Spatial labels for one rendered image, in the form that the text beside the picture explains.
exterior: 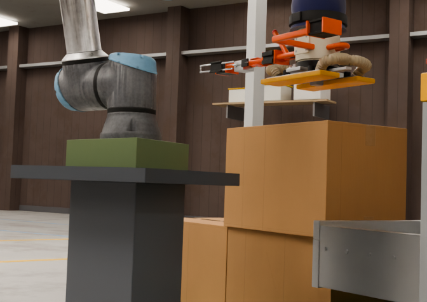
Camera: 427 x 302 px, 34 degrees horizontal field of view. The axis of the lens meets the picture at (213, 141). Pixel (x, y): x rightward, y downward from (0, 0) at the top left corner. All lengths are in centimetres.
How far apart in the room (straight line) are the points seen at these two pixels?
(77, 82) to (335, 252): 96
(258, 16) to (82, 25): 400
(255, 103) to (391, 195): 351
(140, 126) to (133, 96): 9
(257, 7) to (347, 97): 570
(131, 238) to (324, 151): 77
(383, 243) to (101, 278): 81
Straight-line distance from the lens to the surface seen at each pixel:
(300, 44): 267
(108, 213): 207
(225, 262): 291
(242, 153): 278
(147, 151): 204
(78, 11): 227
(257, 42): 612
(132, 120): 212
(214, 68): 322
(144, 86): 214
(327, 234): 223
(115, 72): 216
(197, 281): 308
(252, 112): 601
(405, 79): 1111
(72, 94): 227
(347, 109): 1164
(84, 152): 213
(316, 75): 258
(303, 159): 250
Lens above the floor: 71
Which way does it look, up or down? 3 degrees up
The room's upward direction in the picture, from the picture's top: 2 degrees clockwise
